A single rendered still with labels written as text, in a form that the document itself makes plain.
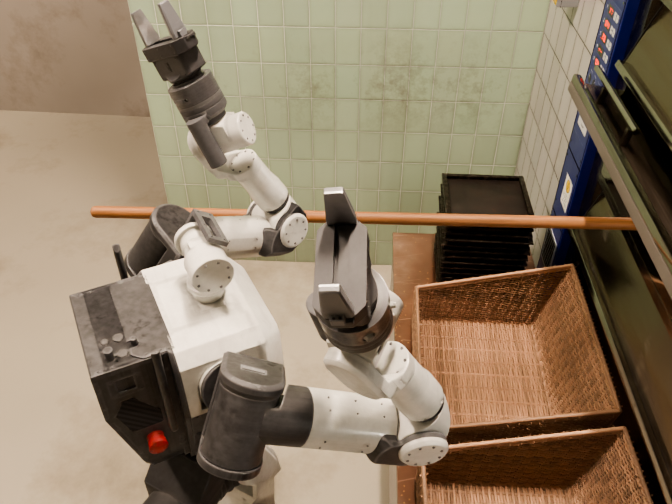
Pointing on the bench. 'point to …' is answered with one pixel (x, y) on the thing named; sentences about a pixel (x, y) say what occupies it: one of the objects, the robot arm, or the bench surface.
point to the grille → (548, 249)
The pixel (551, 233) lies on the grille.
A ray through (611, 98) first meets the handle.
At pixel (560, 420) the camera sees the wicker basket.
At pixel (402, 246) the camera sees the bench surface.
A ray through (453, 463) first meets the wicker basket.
